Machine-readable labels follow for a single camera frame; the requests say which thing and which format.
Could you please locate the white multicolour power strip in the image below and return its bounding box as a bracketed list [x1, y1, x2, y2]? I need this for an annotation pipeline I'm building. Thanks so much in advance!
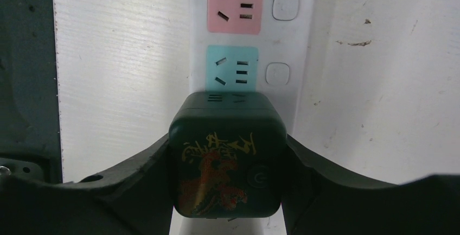
[174, 0, 314, 234]

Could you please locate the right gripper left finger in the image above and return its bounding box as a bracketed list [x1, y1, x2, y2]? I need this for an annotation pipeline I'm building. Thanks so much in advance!
[1, 136, 173, 234]

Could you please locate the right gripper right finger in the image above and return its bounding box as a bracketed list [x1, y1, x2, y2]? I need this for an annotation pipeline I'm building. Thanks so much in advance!
[282, 137, 459, 234]

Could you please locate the dark green dragon cube adapter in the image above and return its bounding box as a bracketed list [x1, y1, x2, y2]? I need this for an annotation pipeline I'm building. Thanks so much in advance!
[169, 92, 287, 218]

